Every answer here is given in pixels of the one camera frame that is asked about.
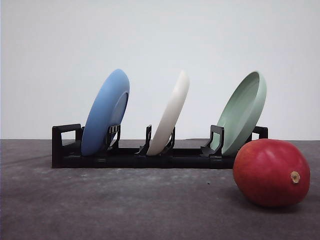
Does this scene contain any white plate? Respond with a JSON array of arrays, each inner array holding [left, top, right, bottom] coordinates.
[[146, 71, 190, 156]]

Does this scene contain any red pomegranate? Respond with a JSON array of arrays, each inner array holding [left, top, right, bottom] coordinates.
[[232, 138, 311, 207]]

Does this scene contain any blue plate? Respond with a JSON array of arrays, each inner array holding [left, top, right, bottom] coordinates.
[[81, 69, 131, 157]]

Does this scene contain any green plate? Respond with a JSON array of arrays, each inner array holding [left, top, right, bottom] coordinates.
[[211, 71, 267, 156]]

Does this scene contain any black dish rack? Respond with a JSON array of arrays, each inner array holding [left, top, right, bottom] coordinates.
[[52, 124, 269, 170]]

